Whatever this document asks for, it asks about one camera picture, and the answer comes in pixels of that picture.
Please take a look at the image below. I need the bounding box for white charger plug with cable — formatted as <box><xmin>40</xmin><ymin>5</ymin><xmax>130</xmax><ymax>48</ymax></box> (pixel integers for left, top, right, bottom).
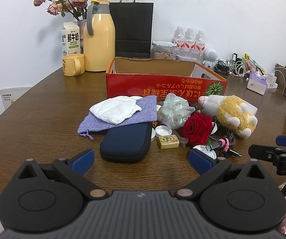
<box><xmin>266</xmin><ymin>67</ymin><xmax>286</xmax><ymax>89</ymax></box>

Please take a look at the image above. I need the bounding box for navy blue zip case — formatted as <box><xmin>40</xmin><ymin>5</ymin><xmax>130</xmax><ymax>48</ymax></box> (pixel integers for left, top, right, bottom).
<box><xmin>100</xmin><ymin>121</ymin><xmax>153</xmax><ymax>164</ymax></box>

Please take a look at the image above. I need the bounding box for white and yellow plush toy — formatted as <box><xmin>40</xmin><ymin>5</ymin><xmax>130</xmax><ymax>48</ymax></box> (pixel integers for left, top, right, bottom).
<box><xmin>198</xmin><ymin>95</ymin><xmax>258</xmax><ymax>139</ymax></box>

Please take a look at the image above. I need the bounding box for purple drawstring pouch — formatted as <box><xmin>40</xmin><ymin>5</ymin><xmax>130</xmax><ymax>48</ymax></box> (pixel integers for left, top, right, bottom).
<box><xmin>77</xmin><ymin>95</ymin><xmax>162</xmax><ymax>140</ymax></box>

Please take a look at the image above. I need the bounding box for black charger cable bundle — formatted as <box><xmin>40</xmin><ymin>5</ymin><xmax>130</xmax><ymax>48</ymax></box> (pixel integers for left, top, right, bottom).
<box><xmin>214</xmin><ymin>58</ymin><xmax>232</xmax><ymax>75</ymax></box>

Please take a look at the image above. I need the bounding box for iridescent plastic bag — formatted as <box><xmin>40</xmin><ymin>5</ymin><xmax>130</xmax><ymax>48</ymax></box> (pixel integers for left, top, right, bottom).
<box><xmin>157</xmin><ymin>93</ymin><xmax>196</xmax><ymax>130</ymax></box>

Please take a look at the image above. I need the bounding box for white robot-shaped speaker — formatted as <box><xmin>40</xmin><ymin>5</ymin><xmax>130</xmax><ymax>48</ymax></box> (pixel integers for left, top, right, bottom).
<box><xmin>204</xmin><ymin>48</ymin><xmax>218</xmax><ymax>67</ymax></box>

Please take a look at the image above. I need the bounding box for white cloth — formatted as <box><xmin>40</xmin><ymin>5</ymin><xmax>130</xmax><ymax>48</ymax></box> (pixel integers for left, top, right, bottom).
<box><xmin>89</xmin><ymin>96</ymin><xmax>142</xmax><ymax>125</ymax></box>

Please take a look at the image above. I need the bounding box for red artificial rose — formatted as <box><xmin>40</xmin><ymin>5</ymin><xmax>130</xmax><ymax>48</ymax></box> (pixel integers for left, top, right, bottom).
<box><xmin>180</xmin><ymin>113</ymin><xmax>216</xmax><ymax>149</ymax></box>

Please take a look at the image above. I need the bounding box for clear container of seeds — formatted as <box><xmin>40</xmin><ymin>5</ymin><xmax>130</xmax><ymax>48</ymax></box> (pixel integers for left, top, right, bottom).
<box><xmin>152</xmin><ymin>41</ymin><xmax>177</xmax><ymax>60</ymax></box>

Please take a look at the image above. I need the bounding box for white milk carton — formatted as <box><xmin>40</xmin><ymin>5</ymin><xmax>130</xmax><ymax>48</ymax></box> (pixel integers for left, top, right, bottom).
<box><xmin>60</xmin><ymin>21</ymin><xmax>81</xmax><ymax>56</ymax></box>

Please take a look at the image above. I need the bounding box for white charging cable bundle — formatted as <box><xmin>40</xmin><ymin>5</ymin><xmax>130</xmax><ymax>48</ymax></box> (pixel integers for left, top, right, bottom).
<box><xmin>230</xmin><ymin>61</ymin><xmax>248</xmax><ymax>77</ymax></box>

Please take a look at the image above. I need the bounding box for yellow thermos jug grey handle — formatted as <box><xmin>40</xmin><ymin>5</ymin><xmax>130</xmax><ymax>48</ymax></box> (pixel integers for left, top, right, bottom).
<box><xmin>83</xmin><ymin>0</ymin><xmax>116</xmax><ymax>72</ymax></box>

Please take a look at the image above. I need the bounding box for wide white bottle cap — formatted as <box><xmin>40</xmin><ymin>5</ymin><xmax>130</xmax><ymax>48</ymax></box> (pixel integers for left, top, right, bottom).
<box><xmin>155</xmin><ymin>125</ymin><xmax>173</xmax><ymax>137</ymax></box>

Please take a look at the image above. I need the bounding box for white flat panel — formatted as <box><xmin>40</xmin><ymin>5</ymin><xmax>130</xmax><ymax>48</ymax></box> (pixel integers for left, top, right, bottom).
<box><xmin>0</xmin><ymin>86</ymin><xmax>33</xmax><ymax>110</ymax></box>

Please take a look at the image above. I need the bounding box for braided cable with pink tie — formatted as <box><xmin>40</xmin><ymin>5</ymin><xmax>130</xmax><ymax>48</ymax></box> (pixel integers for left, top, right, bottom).
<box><xmin>206</xmin><ymin>127</ymin><xmax>237</xmax><ymax>159</ymax></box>

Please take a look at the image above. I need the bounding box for purple tissue pack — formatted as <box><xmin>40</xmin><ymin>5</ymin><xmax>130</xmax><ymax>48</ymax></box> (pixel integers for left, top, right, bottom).
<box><xmin>247</xmin><ymin>72</ymin><xmax>269</xmax><ymax>95</ymax></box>

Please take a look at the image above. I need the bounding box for black paper bag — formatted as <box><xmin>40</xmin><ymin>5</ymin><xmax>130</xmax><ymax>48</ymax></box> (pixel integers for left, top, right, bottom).
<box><xmin>109</xmin><ymin>0</ymin><xmax>154</xmax><ymax>59</ymax></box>

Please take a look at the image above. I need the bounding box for red cardboard box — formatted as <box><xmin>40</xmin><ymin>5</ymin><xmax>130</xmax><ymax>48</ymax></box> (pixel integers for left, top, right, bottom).
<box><xmin>105</xmin><ymin>57</ymin><xmax>228</xmax><ymax>100</ymax></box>

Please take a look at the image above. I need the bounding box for yellow green snack packet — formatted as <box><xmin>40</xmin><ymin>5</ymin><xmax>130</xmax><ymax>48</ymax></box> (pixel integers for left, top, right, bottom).
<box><xmin>244</xmin><ymin>53</ymin><xmax>265</xmax><ymax>73</ymax></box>

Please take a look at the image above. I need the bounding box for white printed tin box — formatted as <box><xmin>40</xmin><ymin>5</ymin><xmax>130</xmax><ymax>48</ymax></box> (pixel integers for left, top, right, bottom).
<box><xmin>176</xmin><ymin>54</ymin><xmax>199</xmax><ymax>62</ymax></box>

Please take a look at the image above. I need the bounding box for small yellow box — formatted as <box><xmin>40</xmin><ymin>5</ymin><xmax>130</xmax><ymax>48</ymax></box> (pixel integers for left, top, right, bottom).
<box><xmin>157</xmin><ymin>135</ymin><xmax>180</xmax><ymax>150</ymax></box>

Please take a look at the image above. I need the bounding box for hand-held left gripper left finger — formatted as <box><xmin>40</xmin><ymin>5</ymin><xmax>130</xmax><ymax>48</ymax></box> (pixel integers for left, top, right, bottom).
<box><xmin>17</xmin><ymin>149</ymin><xmax>108</xmax><ymax>201</ymax></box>

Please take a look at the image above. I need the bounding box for pink glass vase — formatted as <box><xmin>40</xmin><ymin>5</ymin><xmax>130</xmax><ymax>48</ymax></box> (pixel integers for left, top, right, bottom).
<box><xmin>77</xmin><ymin>19</ymin><xmax>87</xmax><ymax>48</ymax></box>

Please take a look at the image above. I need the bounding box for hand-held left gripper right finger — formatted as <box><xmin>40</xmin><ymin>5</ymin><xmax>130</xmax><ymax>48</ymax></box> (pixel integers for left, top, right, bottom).
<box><xmin>174</xmin><ymin>149</ymin><xmax>267</xmax><ymax>201</ymax></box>

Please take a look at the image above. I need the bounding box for yellow mug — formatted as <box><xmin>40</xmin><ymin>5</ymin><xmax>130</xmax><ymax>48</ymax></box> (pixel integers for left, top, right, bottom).
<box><xmin>62</xmin><ymin>54</ymin><xmax>85</xmax><ymax>76</ymax></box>

